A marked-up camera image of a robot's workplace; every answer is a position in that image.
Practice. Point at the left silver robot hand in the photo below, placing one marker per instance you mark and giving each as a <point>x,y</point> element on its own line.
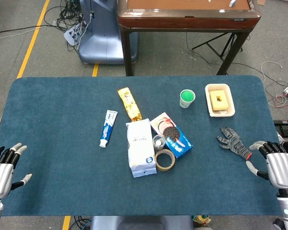
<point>1,172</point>

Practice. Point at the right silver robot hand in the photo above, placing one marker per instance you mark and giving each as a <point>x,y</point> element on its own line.
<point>282,167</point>

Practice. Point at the clear plastic tube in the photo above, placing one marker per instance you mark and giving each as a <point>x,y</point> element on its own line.
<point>158,143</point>

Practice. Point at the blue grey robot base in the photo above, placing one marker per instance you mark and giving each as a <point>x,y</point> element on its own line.
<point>103,36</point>

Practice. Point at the blue white toothpaste tube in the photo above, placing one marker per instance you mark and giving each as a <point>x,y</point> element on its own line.
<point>107,130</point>

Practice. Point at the black floor equipment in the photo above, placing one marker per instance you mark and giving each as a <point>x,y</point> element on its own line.
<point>286,129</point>

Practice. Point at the grey striped work glove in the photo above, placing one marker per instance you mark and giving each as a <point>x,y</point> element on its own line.
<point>234,142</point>

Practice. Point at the teal table mat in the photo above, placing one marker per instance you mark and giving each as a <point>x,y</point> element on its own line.
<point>62,143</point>

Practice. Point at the beige food tray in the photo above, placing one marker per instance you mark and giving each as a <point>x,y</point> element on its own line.
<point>231,103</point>

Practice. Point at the yellow sponge block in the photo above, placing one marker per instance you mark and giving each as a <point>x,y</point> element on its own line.
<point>216,103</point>

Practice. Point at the yellow green packet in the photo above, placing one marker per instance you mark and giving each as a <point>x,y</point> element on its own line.
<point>202,220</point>

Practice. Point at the blue cookie box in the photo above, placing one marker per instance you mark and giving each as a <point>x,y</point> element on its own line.
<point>177,146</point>

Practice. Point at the green paper cup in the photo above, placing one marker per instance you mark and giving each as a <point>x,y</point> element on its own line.
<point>187,96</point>

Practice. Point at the yellow tape roll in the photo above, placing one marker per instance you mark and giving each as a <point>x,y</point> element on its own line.
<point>158,165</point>

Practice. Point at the clear plastic cup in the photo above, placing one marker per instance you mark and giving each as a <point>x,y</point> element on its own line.
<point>156,138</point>

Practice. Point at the black tripod stand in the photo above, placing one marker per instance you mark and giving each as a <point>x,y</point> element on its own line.
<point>217,49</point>

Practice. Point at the white paper bag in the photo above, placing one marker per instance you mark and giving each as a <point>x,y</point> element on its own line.
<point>139,148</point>

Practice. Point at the yellow snack packet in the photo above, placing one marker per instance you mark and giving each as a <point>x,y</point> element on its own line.
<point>130,103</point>

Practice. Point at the grey robot torso base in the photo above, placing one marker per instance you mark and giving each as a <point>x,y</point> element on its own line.
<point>139,224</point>

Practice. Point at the white power strip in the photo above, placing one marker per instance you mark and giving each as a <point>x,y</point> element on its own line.
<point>70,34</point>

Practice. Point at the cardboard box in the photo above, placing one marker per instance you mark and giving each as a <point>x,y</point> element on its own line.
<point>261,2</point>

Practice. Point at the brown mahjong table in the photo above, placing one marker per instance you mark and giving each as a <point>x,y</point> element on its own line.
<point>182,21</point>

